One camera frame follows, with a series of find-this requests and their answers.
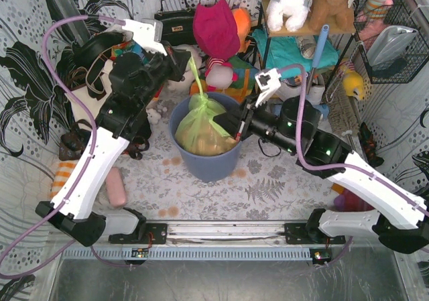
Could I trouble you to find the white pink plush doll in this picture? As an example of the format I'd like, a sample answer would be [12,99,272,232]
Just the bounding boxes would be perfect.
[204,57,238,91]

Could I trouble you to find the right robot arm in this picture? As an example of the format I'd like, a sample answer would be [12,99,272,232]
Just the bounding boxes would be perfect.
[213,96,428,254]

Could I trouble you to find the black leather handbag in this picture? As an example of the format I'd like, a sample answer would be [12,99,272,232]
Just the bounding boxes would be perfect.
[154,0,197,46]

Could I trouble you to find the black hat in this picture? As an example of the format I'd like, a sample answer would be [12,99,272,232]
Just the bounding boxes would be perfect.
[72,32,124,68]

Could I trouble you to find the cream fluffy plush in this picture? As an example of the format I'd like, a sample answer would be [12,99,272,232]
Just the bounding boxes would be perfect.
[167,44,202,93]

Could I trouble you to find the wooden shelf rack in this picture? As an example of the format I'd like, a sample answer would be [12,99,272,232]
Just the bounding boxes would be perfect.
[256,0,356,79]

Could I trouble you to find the teal folded cloth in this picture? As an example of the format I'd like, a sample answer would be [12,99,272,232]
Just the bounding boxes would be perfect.
[252,29,339,72]

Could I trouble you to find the blue trash bin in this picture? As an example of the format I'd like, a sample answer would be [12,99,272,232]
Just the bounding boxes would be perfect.
[168,95,242,182]

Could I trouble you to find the magenta cloth bag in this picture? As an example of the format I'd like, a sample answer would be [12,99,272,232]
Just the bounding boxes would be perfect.
[192,0,240,61]

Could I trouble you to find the white sneakers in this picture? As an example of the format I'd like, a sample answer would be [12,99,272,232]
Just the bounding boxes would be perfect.
[275,74,325,105]

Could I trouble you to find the cream canvas tote bag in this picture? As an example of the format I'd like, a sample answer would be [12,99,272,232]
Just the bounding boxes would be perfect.
[66,60,113,123]

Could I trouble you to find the pink cylinder toy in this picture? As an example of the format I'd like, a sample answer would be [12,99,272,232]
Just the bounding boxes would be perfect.
[105,167,127,208]

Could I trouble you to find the blue floor mop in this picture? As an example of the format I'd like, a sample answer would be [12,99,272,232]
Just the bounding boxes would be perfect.
[306,24,330,106]

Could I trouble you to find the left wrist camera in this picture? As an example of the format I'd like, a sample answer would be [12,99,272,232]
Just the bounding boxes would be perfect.
[122,19,167,56]

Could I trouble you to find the black wire basket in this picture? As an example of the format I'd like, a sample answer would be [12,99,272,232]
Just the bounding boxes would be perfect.
[354,0,428,84]

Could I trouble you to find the green trash bag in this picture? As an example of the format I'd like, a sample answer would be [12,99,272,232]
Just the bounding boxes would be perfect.
[174,58,237,156]

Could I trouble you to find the colourful printed bag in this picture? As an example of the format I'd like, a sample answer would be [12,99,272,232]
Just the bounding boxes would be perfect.
[110,40,148,64]

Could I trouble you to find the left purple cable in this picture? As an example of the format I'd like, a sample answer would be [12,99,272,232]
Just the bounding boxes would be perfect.
[0,15,127,280]

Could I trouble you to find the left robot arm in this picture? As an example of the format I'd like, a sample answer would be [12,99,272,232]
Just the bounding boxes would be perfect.
[36,44,192,247]

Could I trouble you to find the purple orange toy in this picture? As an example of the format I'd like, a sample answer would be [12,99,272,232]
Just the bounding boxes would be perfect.
[331,184,374,212]

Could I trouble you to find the white husky plush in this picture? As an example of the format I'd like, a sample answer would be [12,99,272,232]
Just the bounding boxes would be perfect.
[267,0,312,32]

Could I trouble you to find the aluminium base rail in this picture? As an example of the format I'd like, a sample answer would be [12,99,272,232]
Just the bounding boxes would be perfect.
[50,219,412,248]

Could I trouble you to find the orange plush toy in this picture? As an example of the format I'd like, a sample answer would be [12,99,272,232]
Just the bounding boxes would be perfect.
[232,8,251,53]

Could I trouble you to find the rainbow striped bag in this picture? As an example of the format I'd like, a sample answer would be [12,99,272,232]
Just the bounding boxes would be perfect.
[199,56,258,103]

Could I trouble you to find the brown teddy bear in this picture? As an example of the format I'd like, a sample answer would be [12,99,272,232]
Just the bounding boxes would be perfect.
[308,0,354,32]

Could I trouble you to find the brown patterned bag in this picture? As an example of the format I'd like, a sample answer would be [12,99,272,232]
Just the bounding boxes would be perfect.
[58,119,151,161]

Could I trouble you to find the orange checkered cloth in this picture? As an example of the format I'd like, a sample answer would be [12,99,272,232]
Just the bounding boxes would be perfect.
[50,160,78,199]

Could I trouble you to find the yellow plush toy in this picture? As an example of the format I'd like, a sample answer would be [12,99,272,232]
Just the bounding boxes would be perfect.
[339,62,365,101]

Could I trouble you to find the silver foil pouch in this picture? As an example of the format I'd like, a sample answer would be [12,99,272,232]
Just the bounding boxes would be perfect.
[367,25,419,66]

